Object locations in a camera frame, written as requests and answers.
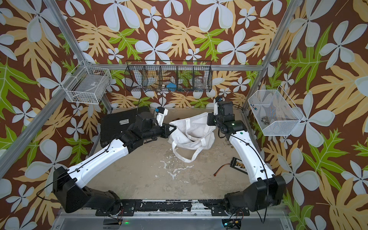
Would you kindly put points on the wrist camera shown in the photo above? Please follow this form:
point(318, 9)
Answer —
point(161, 113)
point(216, 104)

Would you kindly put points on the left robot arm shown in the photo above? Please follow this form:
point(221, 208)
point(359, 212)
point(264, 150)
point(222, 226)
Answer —
point(70, 185)

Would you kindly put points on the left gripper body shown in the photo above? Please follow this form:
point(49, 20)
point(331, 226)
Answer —
point(156, 131)

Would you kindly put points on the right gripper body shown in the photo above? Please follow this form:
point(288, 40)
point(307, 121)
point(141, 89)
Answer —
point(214, 120)

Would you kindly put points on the black wire basket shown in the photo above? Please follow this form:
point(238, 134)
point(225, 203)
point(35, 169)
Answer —
point(187, 75)

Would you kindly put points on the blue object in basket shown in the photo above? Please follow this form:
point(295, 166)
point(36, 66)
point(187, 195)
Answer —
point(171, 87)

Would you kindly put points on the white wire basket left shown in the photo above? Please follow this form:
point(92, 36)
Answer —
point(87, 84)

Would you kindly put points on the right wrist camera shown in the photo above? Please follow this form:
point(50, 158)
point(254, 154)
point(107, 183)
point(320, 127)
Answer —
point(216, 104)

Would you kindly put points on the white cartoon print pouch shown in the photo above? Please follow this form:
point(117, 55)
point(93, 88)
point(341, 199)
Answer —
point(192, 133)

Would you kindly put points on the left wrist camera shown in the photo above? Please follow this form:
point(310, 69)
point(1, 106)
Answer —
point(161, 113)

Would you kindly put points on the white mesh basket right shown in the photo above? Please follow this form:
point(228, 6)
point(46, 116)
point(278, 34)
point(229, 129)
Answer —
point(275, 112)

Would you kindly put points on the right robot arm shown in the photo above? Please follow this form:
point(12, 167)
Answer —
point(265, 189)

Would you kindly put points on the black plastic tool case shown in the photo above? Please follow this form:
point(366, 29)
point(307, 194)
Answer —
point(114, 123)

